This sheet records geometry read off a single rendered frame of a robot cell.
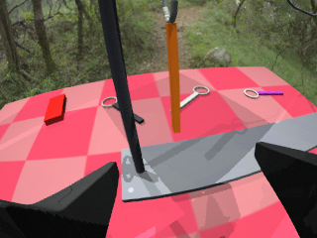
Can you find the white loop with purple handle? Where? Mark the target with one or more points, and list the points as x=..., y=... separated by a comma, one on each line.
x=263, y=93

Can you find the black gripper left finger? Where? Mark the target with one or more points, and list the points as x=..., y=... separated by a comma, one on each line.
x=81, y=210

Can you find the white rod with loop at one end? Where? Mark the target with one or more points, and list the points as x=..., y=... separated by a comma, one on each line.
x=192, y=96

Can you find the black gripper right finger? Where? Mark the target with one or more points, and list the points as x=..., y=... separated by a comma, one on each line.
x=293, y=177

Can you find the dark grey handle with white loop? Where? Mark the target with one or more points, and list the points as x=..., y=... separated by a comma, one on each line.
x=115, y=105

